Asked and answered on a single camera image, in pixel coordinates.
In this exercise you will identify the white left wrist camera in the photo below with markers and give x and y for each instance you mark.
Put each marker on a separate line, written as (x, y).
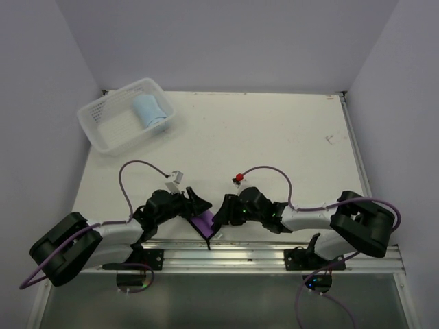
(173, 182)

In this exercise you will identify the light blue towel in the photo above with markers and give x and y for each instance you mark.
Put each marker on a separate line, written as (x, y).
(149, 113)

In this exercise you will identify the white perforated plastic basket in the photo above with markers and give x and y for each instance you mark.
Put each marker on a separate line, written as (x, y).
(110, 123)

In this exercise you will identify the red cable connector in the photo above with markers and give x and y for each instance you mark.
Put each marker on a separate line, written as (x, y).
(239, 177)

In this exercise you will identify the dark grey purple cloth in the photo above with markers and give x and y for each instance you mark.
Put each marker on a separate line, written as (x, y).
(205, 226)

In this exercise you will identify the aluminium mounting rail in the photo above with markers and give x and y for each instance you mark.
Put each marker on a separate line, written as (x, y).
(254, 258)

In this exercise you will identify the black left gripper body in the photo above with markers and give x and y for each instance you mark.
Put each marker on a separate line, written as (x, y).
(178, 205)

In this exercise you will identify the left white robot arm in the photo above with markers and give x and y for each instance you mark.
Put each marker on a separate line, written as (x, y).
(76, 243)

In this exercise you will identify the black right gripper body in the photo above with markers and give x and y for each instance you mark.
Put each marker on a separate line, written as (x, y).
(244, 215)

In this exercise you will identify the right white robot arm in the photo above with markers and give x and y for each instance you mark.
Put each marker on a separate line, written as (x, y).
(352, 224)

